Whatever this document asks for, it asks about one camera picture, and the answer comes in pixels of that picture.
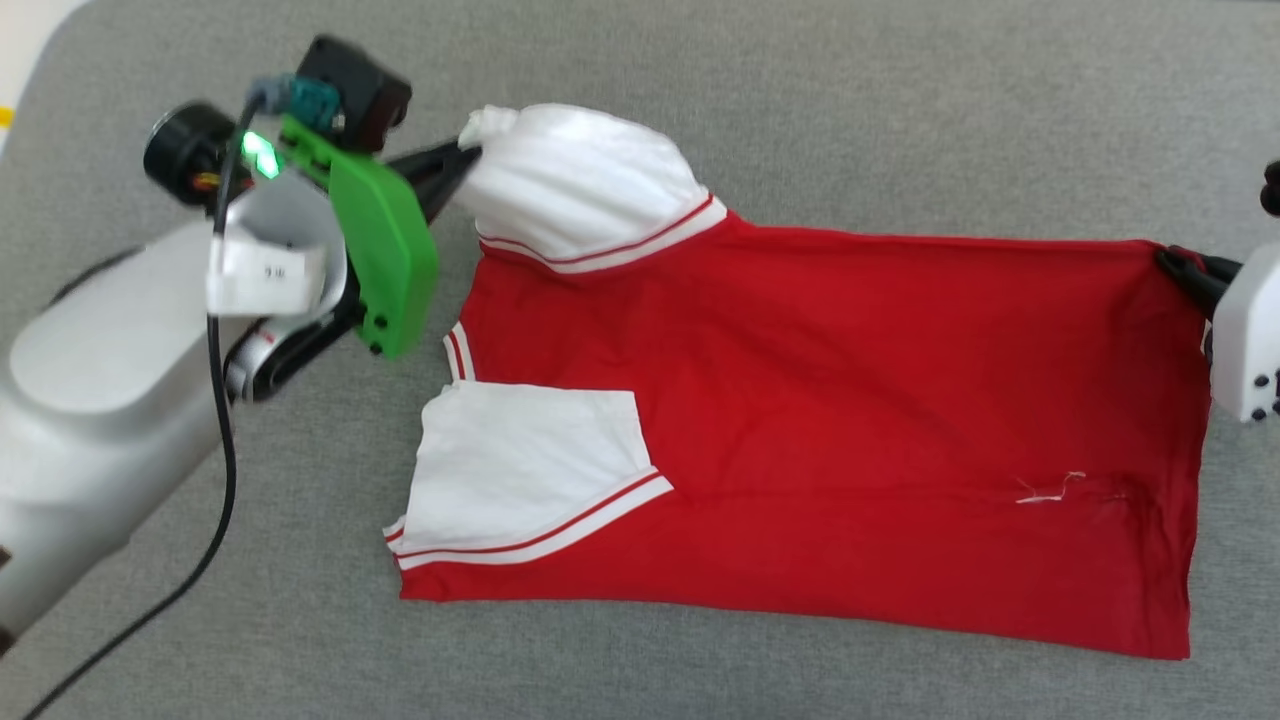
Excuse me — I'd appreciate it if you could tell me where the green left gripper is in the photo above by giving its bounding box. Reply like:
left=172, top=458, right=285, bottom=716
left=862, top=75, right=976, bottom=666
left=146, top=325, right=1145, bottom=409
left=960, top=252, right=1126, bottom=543
left=224, top=114, right=484, bottom=405

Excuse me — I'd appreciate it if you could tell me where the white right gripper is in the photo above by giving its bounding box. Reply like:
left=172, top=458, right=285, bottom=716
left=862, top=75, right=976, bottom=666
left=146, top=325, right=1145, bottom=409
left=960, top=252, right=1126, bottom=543
left=1155, top=239, right=1280, bottom=427

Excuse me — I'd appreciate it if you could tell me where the red and white basketball jersey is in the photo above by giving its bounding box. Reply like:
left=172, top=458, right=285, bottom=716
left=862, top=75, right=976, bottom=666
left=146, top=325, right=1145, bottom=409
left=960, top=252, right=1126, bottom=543
left=383, top=102, right=1217, bottom=662

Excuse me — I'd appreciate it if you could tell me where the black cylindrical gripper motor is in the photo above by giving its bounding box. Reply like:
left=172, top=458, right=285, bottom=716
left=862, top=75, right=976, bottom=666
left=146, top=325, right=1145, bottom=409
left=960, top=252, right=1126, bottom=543
left=142, top=99, right=242, bottom=209

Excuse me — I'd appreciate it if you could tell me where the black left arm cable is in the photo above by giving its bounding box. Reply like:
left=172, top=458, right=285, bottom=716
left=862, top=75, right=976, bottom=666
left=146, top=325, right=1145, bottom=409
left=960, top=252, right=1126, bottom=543
left=20, top=75, right=301, bottom=720

